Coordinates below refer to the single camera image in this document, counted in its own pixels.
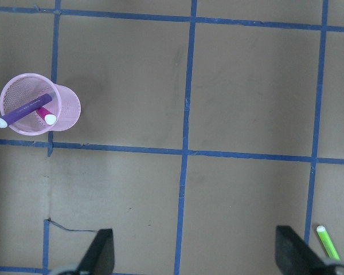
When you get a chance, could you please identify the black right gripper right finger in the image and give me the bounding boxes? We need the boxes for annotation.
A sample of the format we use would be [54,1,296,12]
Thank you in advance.
[275,225,327,274]

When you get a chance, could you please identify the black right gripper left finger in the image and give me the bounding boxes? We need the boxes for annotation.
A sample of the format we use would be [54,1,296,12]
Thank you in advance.
[75,229,115,275]

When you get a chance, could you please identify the pink highlighter pen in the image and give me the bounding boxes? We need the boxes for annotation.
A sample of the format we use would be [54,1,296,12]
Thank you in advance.
[36,107,57,125]

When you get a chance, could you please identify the purple highlighter pen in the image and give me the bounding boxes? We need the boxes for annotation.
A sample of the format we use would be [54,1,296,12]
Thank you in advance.
[0,93,52,128]

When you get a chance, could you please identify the pink mesh cup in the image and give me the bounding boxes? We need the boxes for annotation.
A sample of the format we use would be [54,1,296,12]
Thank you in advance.
[0,73,81,136]

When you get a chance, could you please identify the green highlighter pen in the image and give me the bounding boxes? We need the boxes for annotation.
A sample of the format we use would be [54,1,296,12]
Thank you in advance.
[316,225,341,260]

